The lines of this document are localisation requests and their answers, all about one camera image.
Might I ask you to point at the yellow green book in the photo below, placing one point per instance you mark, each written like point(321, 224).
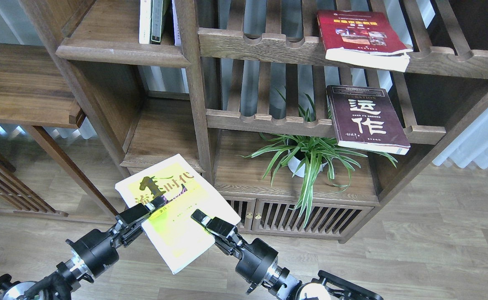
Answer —
point(177, 237)

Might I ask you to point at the slatted wooden rack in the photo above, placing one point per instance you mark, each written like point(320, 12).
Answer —
point(23, 201)

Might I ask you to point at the dark maroon book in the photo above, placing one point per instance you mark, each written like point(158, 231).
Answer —
point(365, 119)

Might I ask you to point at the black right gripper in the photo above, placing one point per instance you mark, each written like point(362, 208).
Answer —
point(258, 262)

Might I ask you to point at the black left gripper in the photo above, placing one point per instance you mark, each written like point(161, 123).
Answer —
point(94, 253)

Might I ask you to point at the white upright book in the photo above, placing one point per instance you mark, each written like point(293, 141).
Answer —
point(145, 21)

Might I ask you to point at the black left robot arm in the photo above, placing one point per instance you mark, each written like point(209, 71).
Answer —
point(57, 286)

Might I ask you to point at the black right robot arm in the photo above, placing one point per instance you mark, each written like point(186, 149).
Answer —
point(325, 287)

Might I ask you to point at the spider plant in white pot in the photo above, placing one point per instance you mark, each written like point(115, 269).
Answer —
point(306, 156)

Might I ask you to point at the wooden side table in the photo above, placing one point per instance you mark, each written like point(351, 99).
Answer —
point(34, 94)

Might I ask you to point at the red book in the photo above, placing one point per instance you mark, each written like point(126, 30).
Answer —
point(362, 38)

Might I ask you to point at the white curtain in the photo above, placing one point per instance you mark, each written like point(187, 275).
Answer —
point(470, 148)

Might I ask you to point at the dark wooden bookshelf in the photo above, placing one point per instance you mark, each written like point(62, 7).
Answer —
point(209, 98)

